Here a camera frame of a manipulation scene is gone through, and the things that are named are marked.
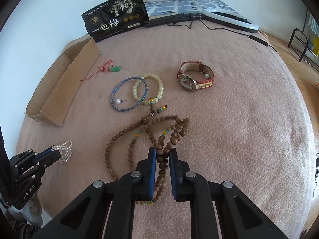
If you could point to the cardboard box tray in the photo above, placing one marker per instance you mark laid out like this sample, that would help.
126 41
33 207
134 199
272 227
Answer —
54 94

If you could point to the red strap wristwatch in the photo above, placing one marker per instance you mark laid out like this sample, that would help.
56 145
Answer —
190 76

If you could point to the pink fleece blanket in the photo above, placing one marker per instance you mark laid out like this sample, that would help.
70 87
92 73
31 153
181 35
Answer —
251 126

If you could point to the pearl earring stud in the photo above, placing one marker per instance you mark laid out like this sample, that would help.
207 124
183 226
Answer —
119 101

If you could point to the white ring light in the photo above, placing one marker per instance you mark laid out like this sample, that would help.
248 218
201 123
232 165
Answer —
226 18

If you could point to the black metal rack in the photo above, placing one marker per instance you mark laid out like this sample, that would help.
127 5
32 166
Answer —
300 45

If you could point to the black snack bag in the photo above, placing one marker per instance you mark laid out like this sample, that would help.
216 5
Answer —
114 17

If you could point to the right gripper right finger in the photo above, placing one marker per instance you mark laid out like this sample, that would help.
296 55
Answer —
188 186

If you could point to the blue checked bed sheet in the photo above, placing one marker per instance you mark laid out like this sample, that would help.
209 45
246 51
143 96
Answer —
172 7

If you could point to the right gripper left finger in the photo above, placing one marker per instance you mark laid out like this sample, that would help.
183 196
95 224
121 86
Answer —
138 185

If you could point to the blue bangle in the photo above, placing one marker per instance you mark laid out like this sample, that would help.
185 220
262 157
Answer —
133 90

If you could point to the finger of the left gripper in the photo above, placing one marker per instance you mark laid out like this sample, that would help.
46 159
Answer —
47 157

